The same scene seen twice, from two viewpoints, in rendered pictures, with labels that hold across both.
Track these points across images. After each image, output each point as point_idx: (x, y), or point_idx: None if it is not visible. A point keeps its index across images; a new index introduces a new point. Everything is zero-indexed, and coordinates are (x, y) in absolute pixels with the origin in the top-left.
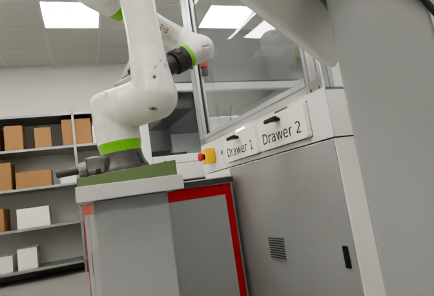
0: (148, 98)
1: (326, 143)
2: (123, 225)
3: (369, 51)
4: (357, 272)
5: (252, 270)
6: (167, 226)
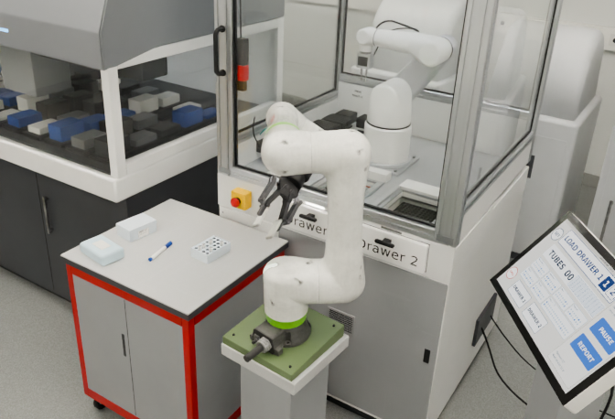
0: (352, 297)
1: (438, 284)
2: (305, 388)
3: None
4: (432, 367)
5: None
6: (327, 372)
